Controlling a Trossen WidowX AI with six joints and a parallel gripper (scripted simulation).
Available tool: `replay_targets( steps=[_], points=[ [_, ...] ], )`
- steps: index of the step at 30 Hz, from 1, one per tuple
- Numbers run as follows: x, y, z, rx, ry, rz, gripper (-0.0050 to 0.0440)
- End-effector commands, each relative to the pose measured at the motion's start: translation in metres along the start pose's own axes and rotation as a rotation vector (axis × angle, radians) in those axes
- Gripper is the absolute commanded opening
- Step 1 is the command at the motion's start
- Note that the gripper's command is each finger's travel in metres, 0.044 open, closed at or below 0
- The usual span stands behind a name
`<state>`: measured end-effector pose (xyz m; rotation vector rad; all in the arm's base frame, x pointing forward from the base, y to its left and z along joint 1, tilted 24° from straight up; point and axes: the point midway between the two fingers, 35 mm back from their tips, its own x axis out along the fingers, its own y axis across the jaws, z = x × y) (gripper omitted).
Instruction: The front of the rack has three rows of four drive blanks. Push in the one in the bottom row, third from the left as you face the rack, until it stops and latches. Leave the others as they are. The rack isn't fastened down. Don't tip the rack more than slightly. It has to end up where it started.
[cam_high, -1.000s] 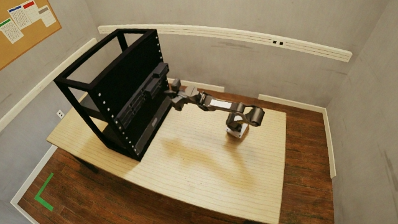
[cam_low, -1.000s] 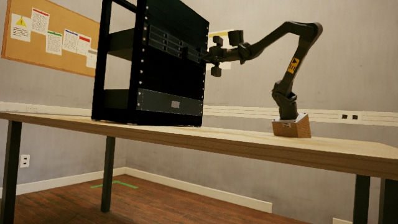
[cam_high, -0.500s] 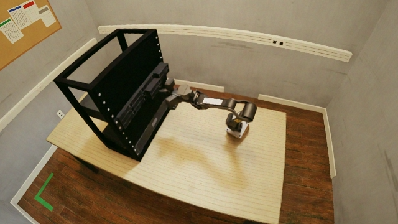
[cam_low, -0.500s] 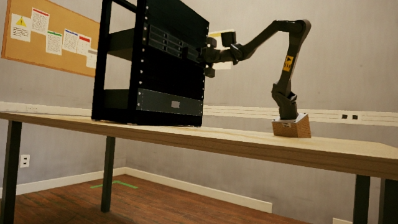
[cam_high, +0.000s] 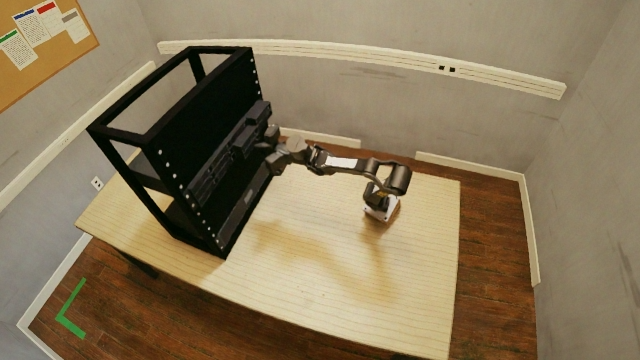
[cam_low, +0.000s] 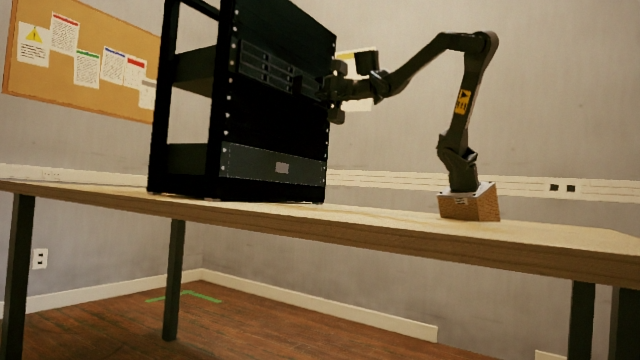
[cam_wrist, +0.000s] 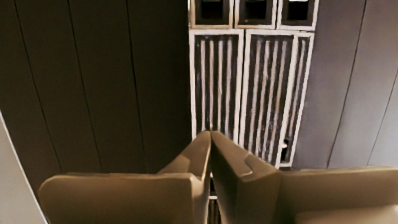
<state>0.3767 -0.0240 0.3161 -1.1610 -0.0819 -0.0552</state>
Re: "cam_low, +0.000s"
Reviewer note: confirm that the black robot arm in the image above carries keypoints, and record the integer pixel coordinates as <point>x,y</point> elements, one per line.
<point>452,146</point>

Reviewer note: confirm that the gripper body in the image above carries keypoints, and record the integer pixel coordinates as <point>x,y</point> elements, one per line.
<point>337,115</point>

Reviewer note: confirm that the black equipment rack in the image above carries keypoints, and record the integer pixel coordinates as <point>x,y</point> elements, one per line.
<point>268,139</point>

